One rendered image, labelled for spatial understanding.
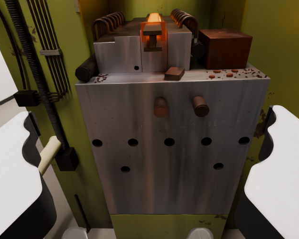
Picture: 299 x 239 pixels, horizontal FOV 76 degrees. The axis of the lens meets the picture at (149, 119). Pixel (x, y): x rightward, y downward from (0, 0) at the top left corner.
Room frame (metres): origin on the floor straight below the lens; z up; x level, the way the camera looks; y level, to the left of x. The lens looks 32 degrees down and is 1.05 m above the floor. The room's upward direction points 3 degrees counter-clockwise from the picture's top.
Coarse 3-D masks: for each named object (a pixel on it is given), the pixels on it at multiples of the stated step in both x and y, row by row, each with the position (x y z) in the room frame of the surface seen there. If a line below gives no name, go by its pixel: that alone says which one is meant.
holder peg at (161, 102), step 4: (156, 100) 0.34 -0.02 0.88; (160, 100) 0.33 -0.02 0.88; (164, 100) 0.34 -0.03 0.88; (156, 104) 0.32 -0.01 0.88; (160, 104) 0.32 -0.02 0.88; (164, 104) 0.32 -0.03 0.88; (156, 108) 0.31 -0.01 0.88; (160, 108) 0.31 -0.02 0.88; (164, 108) 0.31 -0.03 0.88; (156, 112) 0.31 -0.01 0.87; (160, 112) 0.31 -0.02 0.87; (164, 112) 0.31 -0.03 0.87; (156, 116) 0.31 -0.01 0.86; (160, 116) 0.31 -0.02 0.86; (164, 116) 0.31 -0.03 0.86
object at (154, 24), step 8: (152, 16) 0.61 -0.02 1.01; (144, 24) 0.40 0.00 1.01; (152, 24) 0.39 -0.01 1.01; (160, 24) 0.38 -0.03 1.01; (144, 32) 0.31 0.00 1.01; (152, 32) 0.31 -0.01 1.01; (160, 32) 0.31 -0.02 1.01; (144, 40) 0.40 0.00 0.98; (152, 40) 0.31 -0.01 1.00; (160, 40) 0.36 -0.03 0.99; (144, 48) 0.31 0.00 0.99; (152, 48) 0.31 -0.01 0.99; (160, 48) 0.31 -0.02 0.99
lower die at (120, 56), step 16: (160, 16) 0.70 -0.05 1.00; (112, 32) 0.55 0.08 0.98; (128, 32) 0.46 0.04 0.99; (176, 32) 0.42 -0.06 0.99; (96, 48) 0.42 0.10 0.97; (112, 48) 0.42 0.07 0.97; (128, 48) 0.41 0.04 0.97; (176, 48) 0.41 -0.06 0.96; (112, 64) 0.42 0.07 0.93; (128, 64) 0.41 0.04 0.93; (144, 64) 0.41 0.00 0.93; (160, 64) 0.41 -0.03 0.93; (176, 64) 0.41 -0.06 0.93
